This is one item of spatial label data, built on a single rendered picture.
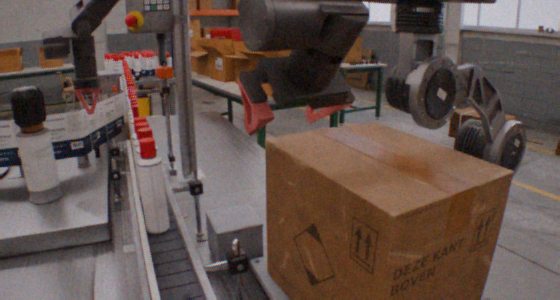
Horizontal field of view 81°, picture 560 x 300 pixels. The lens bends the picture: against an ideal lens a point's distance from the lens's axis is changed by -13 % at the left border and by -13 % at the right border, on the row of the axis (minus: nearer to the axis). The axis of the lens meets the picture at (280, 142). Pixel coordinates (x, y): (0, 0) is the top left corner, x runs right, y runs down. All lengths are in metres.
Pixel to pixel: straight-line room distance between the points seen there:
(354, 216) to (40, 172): 0.82
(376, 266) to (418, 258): 0.05
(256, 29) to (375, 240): 0.25
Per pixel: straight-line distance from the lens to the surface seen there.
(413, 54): 1.05
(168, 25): 1.13
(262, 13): 0.33
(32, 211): 1.06
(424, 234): 0.45
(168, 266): 0.73
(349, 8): 0.38
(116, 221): 1.03
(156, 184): 0.78
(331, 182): 0.47
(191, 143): 1.19
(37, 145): 1.04
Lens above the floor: 1.30
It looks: 18 degrees down
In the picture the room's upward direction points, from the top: straight up
